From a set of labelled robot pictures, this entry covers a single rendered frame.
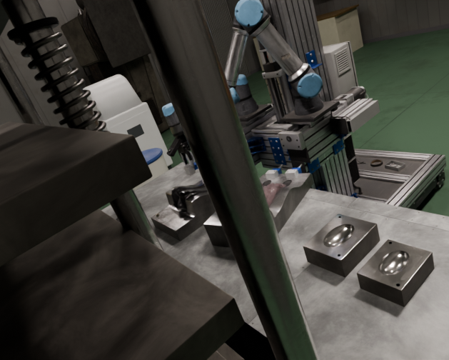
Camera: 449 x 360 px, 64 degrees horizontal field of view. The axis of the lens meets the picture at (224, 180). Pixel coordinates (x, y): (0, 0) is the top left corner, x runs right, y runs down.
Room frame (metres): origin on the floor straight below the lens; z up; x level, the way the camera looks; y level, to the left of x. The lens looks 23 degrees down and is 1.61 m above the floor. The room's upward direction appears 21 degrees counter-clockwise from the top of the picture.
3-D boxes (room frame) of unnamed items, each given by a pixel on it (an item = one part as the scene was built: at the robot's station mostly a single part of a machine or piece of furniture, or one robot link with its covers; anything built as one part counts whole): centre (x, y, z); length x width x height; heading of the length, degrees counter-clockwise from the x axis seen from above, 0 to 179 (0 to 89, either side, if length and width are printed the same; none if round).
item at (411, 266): (0.77, -0.36, 0.83); 0.17 x 0.13 x 0.06; 120
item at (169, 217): (1.64, 0.13, 0.87); 0.50 x 0.26 x 0.14; 120
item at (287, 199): (1.38, -0.12, 0.85); 0.50 x 0.26 x 0.11; 137
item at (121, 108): (4.90, 1.01, 0.70); 0.71 x 0.63 x 1.40; 29
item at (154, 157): (3.69, 0.75, 0.30); 0.49 x 0.49 x 0.60
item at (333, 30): (8.80, -2.98, 0.44); 2.55 x 0.82 x 0.88; 31
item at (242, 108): (2.22, -0.29, 1.09); 0.15 x 0.15 x 0.10
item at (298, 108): (1.80, -0.55, 1.09); 0.15 x 0.15 x 0.10
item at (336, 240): (0.96, -0.29, 0.83); 0.20 x 0.15 x 0.07; 120
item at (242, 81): (2.23, -0.29, 1.20); 0.13 x 0.12 x 0.14; 51
